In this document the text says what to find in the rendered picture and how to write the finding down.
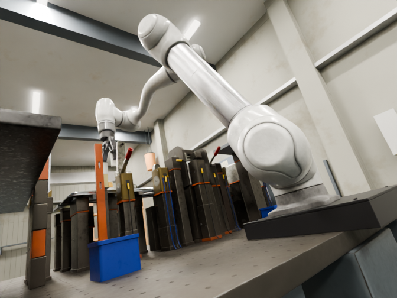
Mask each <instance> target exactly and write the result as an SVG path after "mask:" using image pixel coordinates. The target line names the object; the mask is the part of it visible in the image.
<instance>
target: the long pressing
mask: <svg viewBox="0 0 397 298"><path fill-rule="evenodd" d="M149 192H151V193H149ZM134 193H138V194H139V195H140V194H141V195H142V198H148V197H153V196H154V191H153V187H147V188H136V189H134ZM111 195H112V196H116V189H115V190H108V197H110V196H111ZM77 197H89V203H96V191H95V190H94V191H82V192H73V193H71V194H69V195H68V196H67V197H66V198H65V199H64V200H63V201H62V202H61V203H60V205H61V206H68V205H70V203H71V202H72V201H73V200H75V198H77Z"/></svg>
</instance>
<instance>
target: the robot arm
mask: <svg viewBox="0 0 397 298"><path fill-rule="evenodd" d="M138 37H139V40H140V42H141V44H142V46H143V47H144V49H146V51H147V52H148V53H149V54H150V55H151V56H152V57H153V58H154V59H155V60H156V61H158V62H159V63H160V64H161V65H163V66H162V68H160V69H159V71H157V72H156V74H154V75H153V77H151V78H150V79H149V80H148V81H147V82H146V84H145V86H144V88H143V90H142V95H141V100H140V104H139V108H138V109H137V110H136V111H133V110H128V111H123V112H122V111H120V110H118V109H117V108H116V107H115V105H114V103H113V102H112V100H111V99H109V98H102V99H100V100H98V102H97V104H96V120H97V126H98V133H99V134H100V140H101V141H103V142H104V143H103V145H102V156H103V174H108V162H107V158H108V152H109V151H110V159H111V167H116V148H115V145H116V141H115V132H116V129H115V127H117V128H118V129H121V130H124V131H128V132H135V131H137V130H139V129H140V127H141V122H140V120H141V119H142V118H143V117H144V116H145V115H146V114H147V112H148V110H149V106H150V104H151V101H152V98H153V95H154V94H155V92H156V91H158V90H159V89H161V88H164V87H166V86H169V85H172V84H175V83H177V82H179V81H183V82H184V83H185V84H186V85H187V86H188V87H189V88H190V89H191V90H192V91H193V92H194V93H195V95H196V96H197V97H198V98H199V99H200V100H201V101H202V102H203V103H204V104H205V105H206V106H207V107H208V108H209V110H210V111H211V112H212V113H213V114H214V115H215V116H216V117H217V119H218V120H219V121H220V122H221V123H222V124H223V125H224V126H225V127H226V128H227V129H228V134H227V141H228V143H229V145H230V146H231V148H232V149H233V151H234V152H235V153H236V155H237V156H238V157H239V159H240V161H241V163H242V165H243V166H244V168H245V169H246V170H247V171H248V173H250V174H251V175H252V176H253V177H255V178H256V179H258V180H260V181H262V182H264V183H267V184H269V185H270V187H271V189H272V191H273V194H274V196H275V200H276V204H277V208H276V209H275V210H273V211H271V212H269V213H268V216H269V218H273V217H276V216H281V215H285V214H289V213H294V212H298V211H302V210H307V209H312V208H317V207H320V206H325V205H329V204H331V203H333V202H335V201H337V200H339V199H340V196H339V195H330V194H329V193H328V191H327V189H326V187H325V186H324V185H323V181H322V179H321V176H320V172H319V170H318V167H317V165H316V162H315V160H314V157H313V155H312V152H311V147H310V144H309V142H308V140H307V137H306V136H305V135H304V133H303V132H302V131H301V130H300V129H299V128H298V127H297V126H296V125H295V124H294V123H292V122H291V121H289V120H287V119H286V118H284V117H283V116H281V115H280V114H279V113H277V112H276V111H274V110H273V109H272V108H270V107H269V106H267V105H252V104H251V103H250V102H249V101H248V100H247V99H246V98H245V97H244V96H243V95H241V94H240V93H239V92H238V91H237V90H236V89H235V88H234V87H233V86H232V85H231V84H230V83H228V82H227V81H226V80H225V79H224V78H223V77H222V76H221V75H219V74H218V72H216V71H215V70H214V69H213V68H212V67H211V66H210V65H209V64H207V63H206V62H205V60H206V55H205V53H204V50H203V48H202V47H201V46H199V45H198V44H193V45H190V43H189V41H188V40H187V39H186V37H185V36H184V35H183V34H182V32H181V31H180V30H179V29H178V28H177V27H176V26H175V25H174V24H172V23H171V22H170V21H169V20H168V19H167V18H166V17H163V16H161V15H158V14H149V15H147V16H146V17H144V18H143V19H142V21H141V22H140V24H139V27H138Z"/></svg>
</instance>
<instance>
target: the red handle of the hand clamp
mask: <svg viewBox="0 0 397 298"><path fill-rule="evenodd" d="M132 152H133V149H132V148H131V147H130V148H128V150H127V153H126V156H125V160H124V162H123V165H122V168H121V171H120V174H121V173H124V172H125V169H126V167H127V164H128V161H129V159H130V157H131V154H132Z"/></svg>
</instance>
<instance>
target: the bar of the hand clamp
mask: <svg viewBox="0 0 397 298"><path fill-rule="evenodd" d="M115 148H116V171H118V174H120V170H121V168H122V165H123V162H124V160H125V142H117V143H116V145H115Z"/></svg>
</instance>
